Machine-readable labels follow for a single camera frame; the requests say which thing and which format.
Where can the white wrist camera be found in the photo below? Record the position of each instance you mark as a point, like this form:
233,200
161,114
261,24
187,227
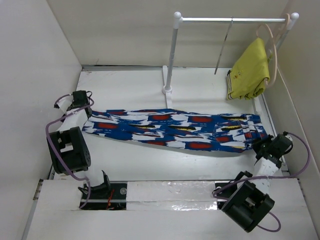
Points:
288,136
63,103

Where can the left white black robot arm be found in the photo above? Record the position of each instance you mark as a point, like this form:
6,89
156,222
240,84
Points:
68,150

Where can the beige wooden hanger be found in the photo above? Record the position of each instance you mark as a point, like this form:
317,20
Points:
269,83

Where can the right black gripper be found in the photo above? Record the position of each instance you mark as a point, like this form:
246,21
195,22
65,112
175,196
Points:
255,144

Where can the blue white red patterned trousers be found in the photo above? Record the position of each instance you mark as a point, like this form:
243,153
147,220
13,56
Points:
167,127

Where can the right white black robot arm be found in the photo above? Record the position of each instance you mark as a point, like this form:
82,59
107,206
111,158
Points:
246,198

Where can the yellow green shorts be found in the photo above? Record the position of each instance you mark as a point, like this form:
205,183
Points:
248,76

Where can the white garment rack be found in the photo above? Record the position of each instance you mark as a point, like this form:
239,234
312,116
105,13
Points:
288,21

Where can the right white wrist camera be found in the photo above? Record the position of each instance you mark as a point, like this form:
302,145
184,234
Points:
288,136

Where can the grey wire hanger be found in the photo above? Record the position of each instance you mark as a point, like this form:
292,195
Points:
223,45

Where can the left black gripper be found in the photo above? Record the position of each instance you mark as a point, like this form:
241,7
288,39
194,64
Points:
72,104

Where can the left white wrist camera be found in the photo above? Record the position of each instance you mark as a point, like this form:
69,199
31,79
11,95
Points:
63,103

